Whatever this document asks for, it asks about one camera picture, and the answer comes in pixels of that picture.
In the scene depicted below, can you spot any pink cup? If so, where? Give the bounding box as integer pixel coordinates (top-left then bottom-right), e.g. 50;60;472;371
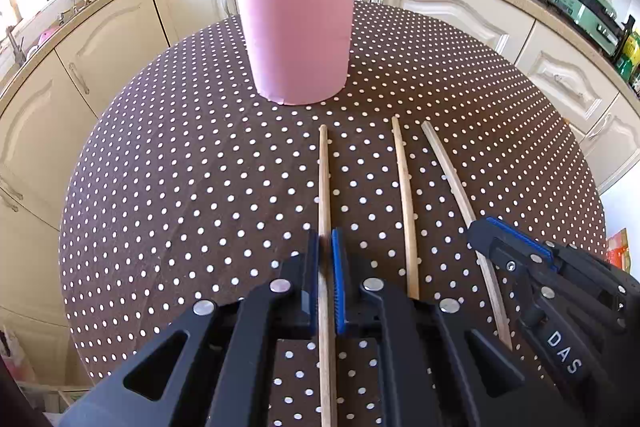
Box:
229;0;358;106

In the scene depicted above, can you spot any brown polka dot tablecloth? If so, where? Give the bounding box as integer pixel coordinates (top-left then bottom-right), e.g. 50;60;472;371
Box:
59;0;607;427

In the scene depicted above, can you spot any green bottle yellow cap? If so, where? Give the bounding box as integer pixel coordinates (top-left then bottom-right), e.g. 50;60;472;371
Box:
615;19;640;94

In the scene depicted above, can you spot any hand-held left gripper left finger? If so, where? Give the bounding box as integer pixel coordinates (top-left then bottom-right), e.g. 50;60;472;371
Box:
57;228;322;427

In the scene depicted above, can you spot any green countertop cooker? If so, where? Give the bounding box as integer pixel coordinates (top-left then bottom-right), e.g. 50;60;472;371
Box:
542;0;623;54

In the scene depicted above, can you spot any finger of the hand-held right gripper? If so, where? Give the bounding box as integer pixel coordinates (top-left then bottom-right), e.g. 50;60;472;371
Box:
467;219;562;329
482;216;640;309

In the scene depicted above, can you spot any steel faucet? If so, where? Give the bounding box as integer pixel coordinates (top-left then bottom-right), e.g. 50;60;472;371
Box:
4;26;27;64

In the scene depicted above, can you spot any wooden chopstick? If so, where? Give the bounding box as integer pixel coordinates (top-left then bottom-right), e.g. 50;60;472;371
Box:
318;125;338;427
421;122;513;350
391;115;420;300

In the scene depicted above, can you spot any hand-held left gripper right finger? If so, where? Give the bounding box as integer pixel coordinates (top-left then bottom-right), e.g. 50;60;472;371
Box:
330;228;581;427

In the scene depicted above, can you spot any orange printed bag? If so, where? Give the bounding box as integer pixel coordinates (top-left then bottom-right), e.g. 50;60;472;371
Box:
606;228;632;270

